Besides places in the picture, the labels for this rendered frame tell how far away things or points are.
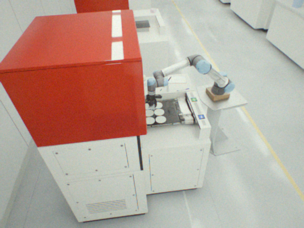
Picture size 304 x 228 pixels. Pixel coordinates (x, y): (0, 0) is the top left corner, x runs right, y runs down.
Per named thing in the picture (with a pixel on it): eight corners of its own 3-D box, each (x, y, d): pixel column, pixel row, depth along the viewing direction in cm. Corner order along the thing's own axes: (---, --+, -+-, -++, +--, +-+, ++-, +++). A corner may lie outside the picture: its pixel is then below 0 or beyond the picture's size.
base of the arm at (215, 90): (218, 86, 260) (220, 78, 253) (227, 92, 249) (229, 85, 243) (207, 90, 255) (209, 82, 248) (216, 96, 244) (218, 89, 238)
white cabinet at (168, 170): (146, 198, 254) (141, 151, 200) (139, 135, 326) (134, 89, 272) (202, 191, 258) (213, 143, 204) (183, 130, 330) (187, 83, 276)
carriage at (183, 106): (185, 124, 218) (185, 122, 216) (177, 101, 245) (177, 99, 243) (193, 123, 219) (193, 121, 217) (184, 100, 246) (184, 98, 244)
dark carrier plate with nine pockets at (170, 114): (143, 126, 212) (143, 126, 212) (140, 103, 238) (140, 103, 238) (179, 122, 214) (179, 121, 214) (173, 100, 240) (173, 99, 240)
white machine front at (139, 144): (140, 170, 185) (137, 137, 158) (134, 107, 246) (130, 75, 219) (144, 170, 185) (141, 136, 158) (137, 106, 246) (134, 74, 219)
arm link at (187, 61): (197, 48, 217) (150, 70, 218) (202, 53, 209) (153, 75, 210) (199, 58, 225) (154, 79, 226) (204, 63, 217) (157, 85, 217)
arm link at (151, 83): (157, 80, 201) (147, 82, 199) (157, 90, 208) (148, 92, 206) (154, 76, 206) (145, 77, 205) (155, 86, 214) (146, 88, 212)
